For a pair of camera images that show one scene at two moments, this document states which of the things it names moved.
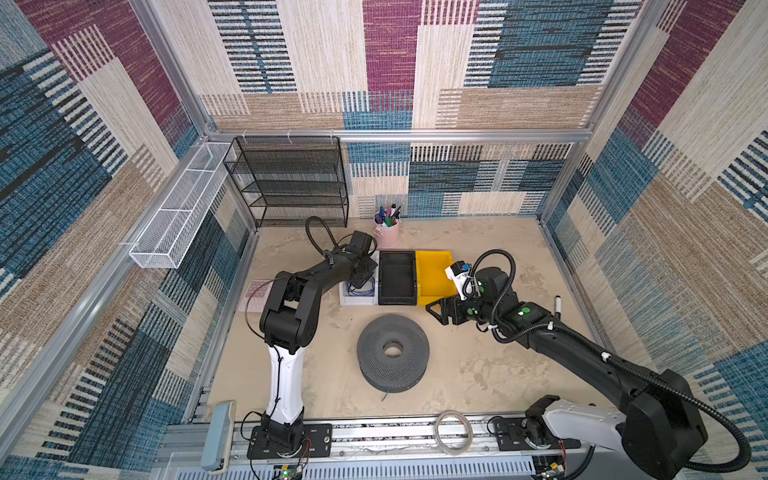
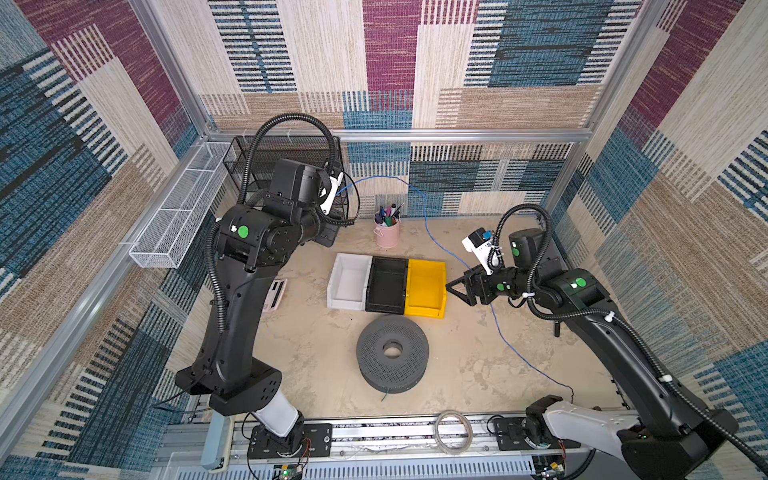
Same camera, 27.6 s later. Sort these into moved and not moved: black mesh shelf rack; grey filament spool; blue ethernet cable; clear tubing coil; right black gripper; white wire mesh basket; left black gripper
Moved: blue ethernet cable; left black gripper; right black gripper
Not moved: white wire mesh basket; black mesh shelf rack; clear tubing coil; grey filament spool
